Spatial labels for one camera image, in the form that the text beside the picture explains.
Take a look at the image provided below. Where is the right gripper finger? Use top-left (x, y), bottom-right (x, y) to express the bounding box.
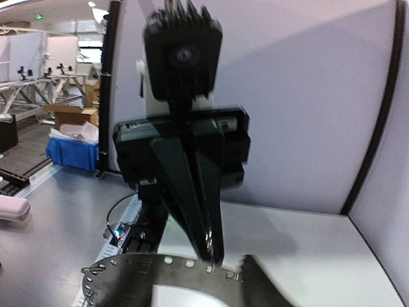
top-left (241, 255), bottom-right (293, 307)

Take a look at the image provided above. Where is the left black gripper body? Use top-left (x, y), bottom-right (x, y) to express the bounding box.
top-left (112, 107), bottom-right (251, 189)

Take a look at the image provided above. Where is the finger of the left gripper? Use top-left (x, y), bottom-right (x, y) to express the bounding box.
top-left (187, 129), bottom-right (224, 265)
top-left (150, 137), bottom-right (208, 261)

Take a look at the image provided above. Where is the metal ring disc with keyrings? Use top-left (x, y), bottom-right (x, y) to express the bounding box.
top-left (81, 253), bottom-right (253, 306)

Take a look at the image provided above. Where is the blue plastic bin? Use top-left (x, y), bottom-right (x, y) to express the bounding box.
top-left (45, 138), bottom-right (99, 171)

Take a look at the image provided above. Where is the brown cardboard box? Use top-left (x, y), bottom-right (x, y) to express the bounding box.
top-left (45, 104), bottom-right (99, 129)

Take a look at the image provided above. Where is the pink oval case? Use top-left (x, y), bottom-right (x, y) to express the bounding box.
top-left (0, 195), bottom-right (31, 222)

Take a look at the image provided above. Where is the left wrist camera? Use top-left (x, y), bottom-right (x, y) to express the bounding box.
top-left (135, 1), bottom-right (223, 117)

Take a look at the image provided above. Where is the left black frame post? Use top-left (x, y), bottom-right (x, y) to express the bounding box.
top-left (95, 1), bottom-right (122, 179)

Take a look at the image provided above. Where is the black frame post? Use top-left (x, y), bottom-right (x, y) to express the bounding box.
top-left (95, 1), bottom-right (122, 179)
top-left (340, 0), bottom-right (406, 216)

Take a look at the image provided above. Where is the right black frame post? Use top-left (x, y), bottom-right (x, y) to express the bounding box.
top-left (340, 0), bottom-right (406, 216)

